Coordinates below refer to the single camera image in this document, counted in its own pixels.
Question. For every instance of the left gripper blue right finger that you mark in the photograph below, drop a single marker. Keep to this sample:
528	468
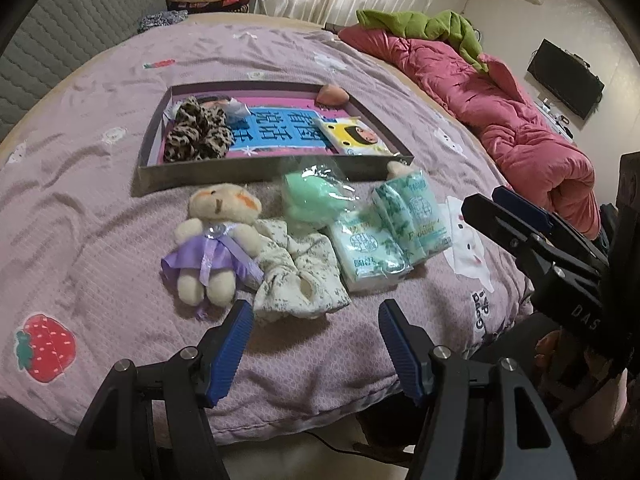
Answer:
409	348

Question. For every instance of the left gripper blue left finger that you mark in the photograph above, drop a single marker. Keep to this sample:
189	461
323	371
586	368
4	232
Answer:
222	350

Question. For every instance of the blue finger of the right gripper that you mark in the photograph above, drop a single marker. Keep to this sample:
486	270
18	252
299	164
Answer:
533	215
505	229

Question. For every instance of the white floral scrunchie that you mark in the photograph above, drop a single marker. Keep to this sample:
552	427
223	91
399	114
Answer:
302	276

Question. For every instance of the green tissue pack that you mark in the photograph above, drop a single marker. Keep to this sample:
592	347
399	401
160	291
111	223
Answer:
369	256
408	208

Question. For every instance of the teddy bear purple dress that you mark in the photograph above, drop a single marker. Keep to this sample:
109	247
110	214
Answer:
216	247

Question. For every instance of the green sponge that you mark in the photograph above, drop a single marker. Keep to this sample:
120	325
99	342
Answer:
316	193

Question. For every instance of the yellow doll face packet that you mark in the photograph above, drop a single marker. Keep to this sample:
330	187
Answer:
351	136

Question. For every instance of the leopard print scrunchie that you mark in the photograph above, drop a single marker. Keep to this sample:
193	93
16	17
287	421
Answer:
200	132

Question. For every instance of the purple doll face packet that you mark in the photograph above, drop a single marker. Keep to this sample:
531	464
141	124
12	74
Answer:
235	110

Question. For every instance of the peach makeup sponge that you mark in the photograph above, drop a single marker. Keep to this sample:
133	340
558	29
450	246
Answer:
331	95

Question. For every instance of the person's right hand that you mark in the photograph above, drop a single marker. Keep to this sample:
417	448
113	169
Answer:
580	389

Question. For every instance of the pink quilt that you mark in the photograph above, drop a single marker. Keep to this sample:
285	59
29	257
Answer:
539	163

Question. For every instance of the green blanket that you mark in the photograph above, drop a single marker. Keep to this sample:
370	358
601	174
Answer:
447	26

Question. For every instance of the purple cardboard box tray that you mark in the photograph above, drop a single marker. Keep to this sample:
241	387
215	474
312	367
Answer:
152	177

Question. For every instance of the pink and blue book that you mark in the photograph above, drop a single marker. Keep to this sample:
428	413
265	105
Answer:
278	125

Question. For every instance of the blue patterned cloth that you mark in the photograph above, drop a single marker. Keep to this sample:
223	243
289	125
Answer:
161	19

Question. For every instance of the grey quilted headboard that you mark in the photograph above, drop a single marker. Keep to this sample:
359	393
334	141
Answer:
55	38

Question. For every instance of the black wall television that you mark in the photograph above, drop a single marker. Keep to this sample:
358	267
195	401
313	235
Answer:
567	77

